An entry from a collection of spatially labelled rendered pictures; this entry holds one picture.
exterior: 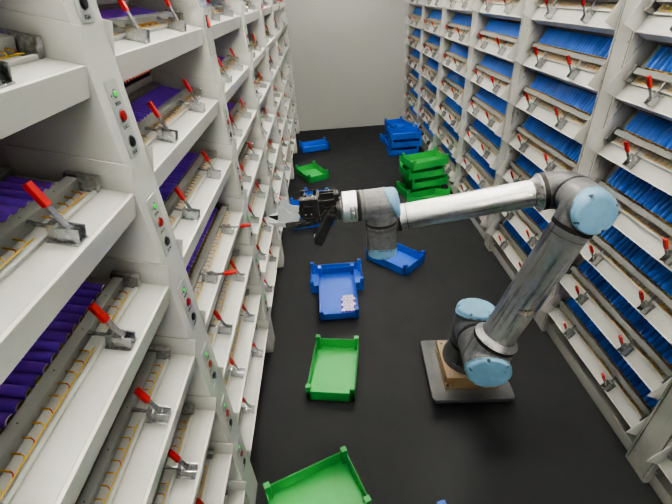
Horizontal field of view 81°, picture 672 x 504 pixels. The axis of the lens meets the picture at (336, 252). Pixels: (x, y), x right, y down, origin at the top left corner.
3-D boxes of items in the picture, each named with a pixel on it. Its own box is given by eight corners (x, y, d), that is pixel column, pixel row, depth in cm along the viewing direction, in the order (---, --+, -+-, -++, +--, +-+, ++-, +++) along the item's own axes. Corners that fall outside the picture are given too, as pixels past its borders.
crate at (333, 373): (317, 346, 191) (315, 334, 187) (359, 347, 189) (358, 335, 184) (306, 399, 166) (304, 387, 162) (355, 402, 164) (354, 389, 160)
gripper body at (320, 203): (297, 190, 116) (338, 186, 115) (301, 216, 120) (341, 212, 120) (296, 202, 109) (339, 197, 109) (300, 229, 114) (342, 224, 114)
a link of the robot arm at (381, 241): (396, 244, 129) (395, 209, 123) (398, 263, 119) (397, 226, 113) (367, 245, 130) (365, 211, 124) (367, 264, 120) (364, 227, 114)
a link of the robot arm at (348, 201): (356, 212, 121) (359, 227, 113) (340, 213, 121) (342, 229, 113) (354, 185, 116) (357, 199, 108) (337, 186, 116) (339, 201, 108)
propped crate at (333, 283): (359, 317, 206) (359, 309, 200) (320, 320, 206) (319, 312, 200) (353, 271, 225) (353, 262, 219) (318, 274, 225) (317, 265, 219)
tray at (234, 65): (248, 75, 187) (251, 43, 180) (223, 107, 136) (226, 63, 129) (204, 66, 184) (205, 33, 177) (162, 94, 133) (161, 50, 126)
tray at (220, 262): (242, 222, 151) (244, 199, 145) (204, 339, 100) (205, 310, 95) (187, 213, 148) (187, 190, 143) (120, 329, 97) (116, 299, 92)
